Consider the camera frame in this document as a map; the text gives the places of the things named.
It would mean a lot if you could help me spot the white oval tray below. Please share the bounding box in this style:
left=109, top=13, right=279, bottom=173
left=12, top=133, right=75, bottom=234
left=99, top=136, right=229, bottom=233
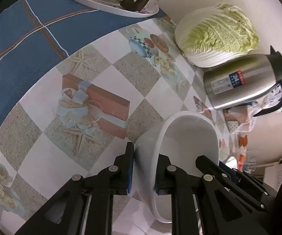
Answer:
left=74, top=0, right=160, bottom=18

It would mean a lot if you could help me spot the checkered blue tablecloth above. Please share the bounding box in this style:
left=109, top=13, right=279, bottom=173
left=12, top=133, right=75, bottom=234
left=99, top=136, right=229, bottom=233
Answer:
left=0, top=0, right=237, bottom=234

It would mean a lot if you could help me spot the orange snack packet front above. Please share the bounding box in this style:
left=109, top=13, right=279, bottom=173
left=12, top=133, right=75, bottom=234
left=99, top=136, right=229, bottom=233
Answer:
left=236, top=153, right=247, bottom=172

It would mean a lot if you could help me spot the small white round bowl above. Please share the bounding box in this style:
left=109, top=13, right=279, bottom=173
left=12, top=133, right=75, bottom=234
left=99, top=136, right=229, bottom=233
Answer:
left=225, top=156, right=238, bottom=170

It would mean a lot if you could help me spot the orange snack packet rear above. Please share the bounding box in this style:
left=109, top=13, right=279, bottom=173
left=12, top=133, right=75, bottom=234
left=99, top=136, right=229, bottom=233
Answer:
left=238, top=134, right=248, bottom=148

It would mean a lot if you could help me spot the bagged sliced bread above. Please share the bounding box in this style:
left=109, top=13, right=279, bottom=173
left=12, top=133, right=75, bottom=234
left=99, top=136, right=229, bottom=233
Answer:
left=223, top=84, right=282, bottom=134

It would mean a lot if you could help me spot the white squarish bowl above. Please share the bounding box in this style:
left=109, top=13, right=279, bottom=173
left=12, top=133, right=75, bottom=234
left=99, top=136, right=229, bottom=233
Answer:
left=133, top=111, right=219, bottom=223

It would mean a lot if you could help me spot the clear glass mug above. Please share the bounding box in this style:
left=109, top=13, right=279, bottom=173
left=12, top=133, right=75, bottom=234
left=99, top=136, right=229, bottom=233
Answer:
left=243, top=155, right=257, bottom=173

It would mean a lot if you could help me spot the orange snack packet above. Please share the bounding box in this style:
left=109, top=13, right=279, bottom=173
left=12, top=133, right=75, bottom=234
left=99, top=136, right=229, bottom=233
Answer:
left=236, top=153, right=247, bottom=172
left=238, top=134, right=248, bottom=148

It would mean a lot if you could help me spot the napa cabbage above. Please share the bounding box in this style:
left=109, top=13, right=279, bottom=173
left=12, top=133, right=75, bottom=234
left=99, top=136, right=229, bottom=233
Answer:
left=174, top=3, right=260, bottom=68

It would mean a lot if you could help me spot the stainless steel thermos jug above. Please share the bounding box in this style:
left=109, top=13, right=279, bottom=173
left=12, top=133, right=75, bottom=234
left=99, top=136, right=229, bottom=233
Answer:
left=204, top=46, right=282, bottom=117

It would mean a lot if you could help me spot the white shelf unit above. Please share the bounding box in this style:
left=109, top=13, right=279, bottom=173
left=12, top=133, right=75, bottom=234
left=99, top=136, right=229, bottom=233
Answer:
left=256, top=158, right=282, bottom=191

